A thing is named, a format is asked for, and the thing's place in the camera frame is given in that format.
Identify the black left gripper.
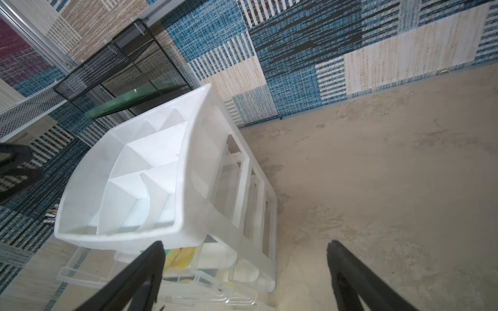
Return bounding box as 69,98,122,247
1,143,43,204

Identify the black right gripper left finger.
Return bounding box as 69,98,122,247
77,241,166,310

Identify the yellow sponge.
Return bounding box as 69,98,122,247
163,248,195,272

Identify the black wire mesh shelf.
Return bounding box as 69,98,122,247
53,18,193,104

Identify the white plastic drawer organizer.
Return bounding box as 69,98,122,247
54,84,278,292

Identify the clear plastic drawer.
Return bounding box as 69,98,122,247
57,242,258,308

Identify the white wire mesh basket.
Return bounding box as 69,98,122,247
1,87,67,143

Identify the green board on shelf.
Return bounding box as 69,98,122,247
84,82,183,120

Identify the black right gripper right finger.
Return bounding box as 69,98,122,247
327,240,416,310

